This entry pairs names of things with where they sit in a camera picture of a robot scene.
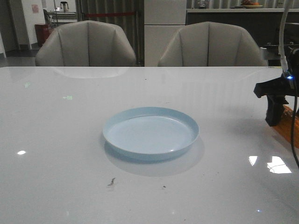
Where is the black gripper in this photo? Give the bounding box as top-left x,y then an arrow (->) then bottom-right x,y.
254,48 -> 299,126

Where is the pink wall notice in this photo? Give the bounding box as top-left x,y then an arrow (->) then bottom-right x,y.
31,4 -> 39,14

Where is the dark sideboard counter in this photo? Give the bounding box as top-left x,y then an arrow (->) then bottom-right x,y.
185,8 -> 299,47

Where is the white cable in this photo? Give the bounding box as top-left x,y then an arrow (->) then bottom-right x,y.
278,0 -> 292,72

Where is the left beige armchair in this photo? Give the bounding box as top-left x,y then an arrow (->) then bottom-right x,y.
35,20 -> 136,67

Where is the light blue round plate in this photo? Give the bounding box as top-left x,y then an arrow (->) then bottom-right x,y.
103,107 -> 199,161

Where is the fruit bowl on counter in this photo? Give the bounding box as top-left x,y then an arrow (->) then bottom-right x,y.
241,0 -> 263,9

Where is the beige armchair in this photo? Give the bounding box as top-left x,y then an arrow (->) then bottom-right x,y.
158,21 -> 268,67
35,20 -> 136,67

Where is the orange corn cob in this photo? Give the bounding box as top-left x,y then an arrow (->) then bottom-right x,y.
273,105 -> 299,148

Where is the right beige armchair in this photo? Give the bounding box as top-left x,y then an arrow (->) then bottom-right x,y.
158,21 -> 268,67

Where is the white cabinet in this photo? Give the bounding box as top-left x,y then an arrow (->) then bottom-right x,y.
144,0 -> 187,67

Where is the red barrier belt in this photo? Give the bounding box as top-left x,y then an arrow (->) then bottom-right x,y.
84,11 -> 136,18

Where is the grey folding table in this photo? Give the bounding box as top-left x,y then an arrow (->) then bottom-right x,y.
43,9 -> 77,26

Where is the red bin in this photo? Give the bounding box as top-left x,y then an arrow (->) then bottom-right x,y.
35,24 -> 50,47

